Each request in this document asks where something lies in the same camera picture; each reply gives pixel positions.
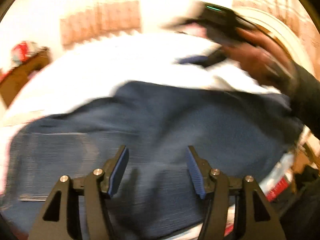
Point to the dark blue denim jeans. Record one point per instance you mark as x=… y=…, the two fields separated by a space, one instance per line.
x=239 y=133

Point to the person's right hand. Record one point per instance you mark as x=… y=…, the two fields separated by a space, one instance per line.
x=262 y=58

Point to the red items on cabinet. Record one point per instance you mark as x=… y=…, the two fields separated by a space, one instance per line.
x=23 y=51

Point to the pink and blue bedspread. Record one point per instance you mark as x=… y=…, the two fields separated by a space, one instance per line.
x=96 y=69

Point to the cream round wooden headboard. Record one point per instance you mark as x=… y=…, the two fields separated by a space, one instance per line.
x=280 y=31

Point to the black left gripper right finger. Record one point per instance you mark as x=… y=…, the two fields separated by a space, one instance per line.
x=254 y=216

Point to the dark brown wooden cabinet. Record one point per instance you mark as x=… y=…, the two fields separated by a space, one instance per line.
x=16 y=78

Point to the beige patterned window curtain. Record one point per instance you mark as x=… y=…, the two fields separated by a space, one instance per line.
x=103 y=19

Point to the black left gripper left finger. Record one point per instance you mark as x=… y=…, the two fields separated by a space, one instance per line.
x=59 y=217

